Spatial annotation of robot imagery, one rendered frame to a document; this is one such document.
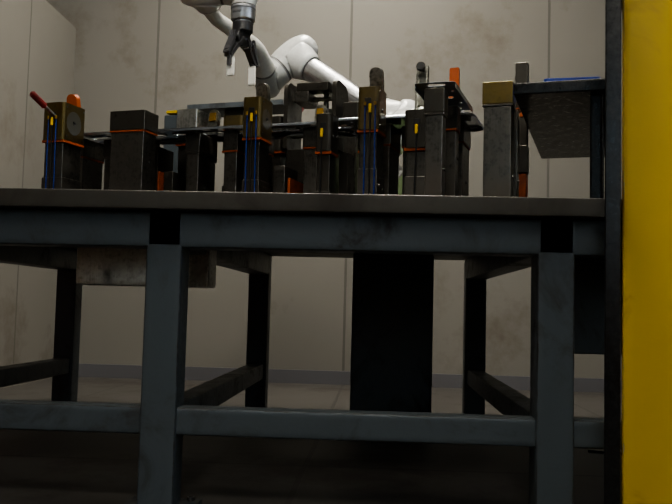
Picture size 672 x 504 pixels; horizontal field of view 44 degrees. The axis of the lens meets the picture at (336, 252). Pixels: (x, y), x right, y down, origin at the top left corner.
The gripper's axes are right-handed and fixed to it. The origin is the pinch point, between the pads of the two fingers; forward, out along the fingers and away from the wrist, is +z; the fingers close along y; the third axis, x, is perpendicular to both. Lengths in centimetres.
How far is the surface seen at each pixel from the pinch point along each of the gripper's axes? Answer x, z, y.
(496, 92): 105, 25, 35
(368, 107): 75, 29, 49
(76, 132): -21, 30, 57
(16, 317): -187, 91, -68
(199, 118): -0.9, 19.8, 22.4
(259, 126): 42, 32, 51
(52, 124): -24, 29, 65
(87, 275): 16, 76, 88
